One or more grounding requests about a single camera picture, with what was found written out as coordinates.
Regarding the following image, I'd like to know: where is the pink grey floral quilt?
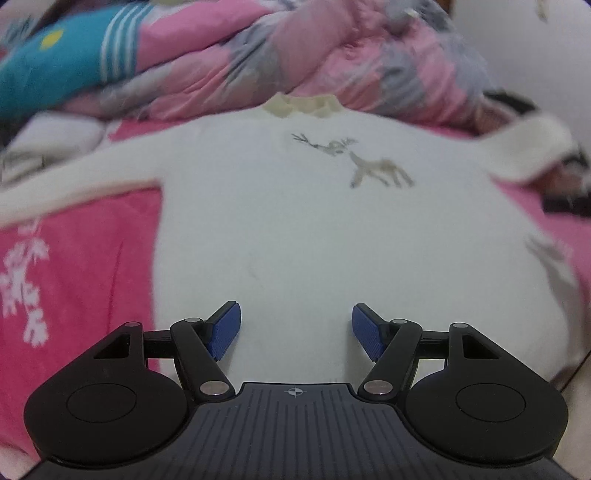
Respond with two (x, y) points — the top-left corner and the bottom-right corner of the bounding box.
(60, 0), (490, 130)

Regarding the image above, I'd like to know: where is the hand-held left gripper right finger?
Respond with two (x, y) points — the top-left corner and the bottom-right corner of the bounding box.
(352, 302), (502, 403)

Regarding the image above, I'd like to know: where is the pink floral blanket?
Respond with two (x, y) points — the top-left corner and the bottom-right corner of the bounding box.
(0, 120), (591, 462)

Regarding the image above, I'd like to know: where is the cream deer print sweater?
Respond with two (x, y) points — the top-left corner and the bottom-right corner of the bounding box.
(0, 92), (583, 393)

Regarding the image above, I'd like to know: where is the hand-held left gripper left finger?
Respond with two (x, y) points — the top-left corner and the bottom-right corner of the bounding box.
(92, 300), (242, 403)

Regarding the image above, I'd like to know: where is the white folded cloth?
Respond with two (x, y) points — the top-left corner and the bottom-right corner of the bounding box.
(0, 115), (107, 185)

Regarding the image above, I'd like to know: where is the teal striped pillow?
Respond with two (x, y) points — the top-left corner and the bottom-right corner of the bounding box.
(0, 4), (153, 116)

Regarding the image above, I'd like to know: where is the black cloth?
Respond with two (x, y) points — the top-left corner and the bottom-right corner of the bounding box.
(485, 91), (541, 114)

